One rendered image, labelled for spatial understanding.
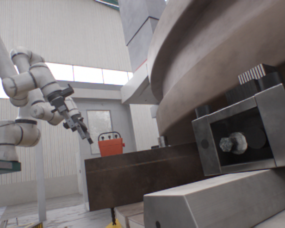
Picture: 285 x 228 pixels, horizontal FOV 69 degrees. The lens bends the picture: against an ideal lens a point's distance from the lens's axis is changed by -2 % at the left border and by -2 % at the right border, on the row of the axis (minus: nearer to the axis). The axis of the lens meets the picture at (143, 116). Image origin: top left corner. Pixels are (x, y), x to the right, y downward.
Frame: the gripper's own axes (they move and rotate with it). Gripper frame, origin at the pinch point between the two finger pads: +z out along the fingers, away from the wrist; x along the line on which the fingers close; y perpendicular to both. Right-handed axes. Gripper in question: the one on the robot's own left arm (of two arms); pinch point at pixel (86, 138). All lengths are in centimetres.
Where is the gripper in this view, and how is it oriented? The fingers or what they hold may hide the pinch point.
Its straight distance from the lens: 139.5
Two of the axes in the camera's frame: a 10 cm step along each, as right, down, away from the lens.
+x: 1.2, 3.5, 9.3
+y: 8.3, -5.4, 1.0
